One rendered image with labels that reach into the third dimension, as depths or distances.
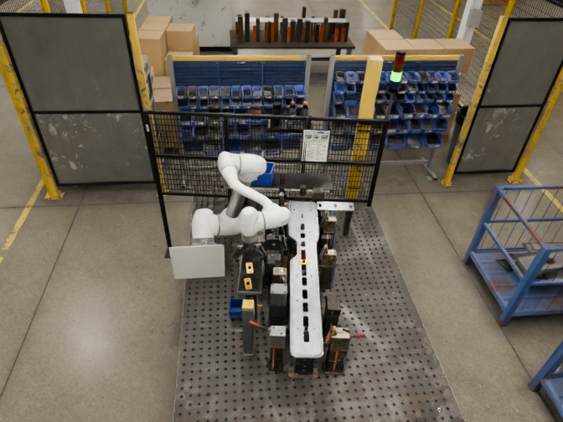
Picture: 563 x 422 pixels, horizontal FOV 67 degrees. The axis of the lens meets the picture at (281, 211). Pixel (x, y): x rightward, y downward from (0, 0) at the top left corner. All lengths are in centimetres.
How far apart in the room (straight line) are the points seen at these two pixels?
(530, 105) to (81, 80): 477
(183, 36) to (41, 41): 293
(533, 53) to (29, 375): 546
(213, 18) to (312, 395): 777
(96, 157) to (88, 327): 193
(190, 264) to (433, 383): 175
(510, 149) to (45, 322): 530
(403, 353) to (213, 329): 122
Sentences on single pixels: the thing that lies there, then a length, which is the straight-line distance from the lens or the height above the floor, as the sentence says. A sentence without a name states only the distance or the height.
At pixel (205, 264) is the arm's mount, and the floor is 84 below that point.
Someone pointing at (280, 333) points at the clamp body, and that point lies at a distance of 245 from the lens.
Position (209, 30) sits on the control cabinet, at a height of 42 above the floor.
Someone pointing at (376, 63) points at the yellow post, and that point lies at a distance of 331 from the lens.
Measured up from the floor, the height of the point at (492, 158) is 34.
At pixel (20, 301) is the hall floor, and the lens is 447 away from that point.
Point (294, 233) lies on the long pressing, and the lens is 309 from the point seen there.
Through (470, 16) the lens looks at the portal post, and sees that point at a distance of 712.
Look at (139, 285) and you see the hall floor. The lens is 421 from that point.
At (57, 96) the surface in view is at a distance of 485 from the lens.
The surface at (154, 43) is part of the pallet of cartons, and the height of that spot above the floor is 98.
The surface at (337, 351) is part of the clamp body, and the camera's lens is 257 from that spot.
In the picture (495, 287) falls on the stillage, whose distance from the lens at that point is 433.
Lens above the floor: 307
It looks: 39 degrees down
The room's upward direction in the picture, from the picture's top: 3 degrees clockwise
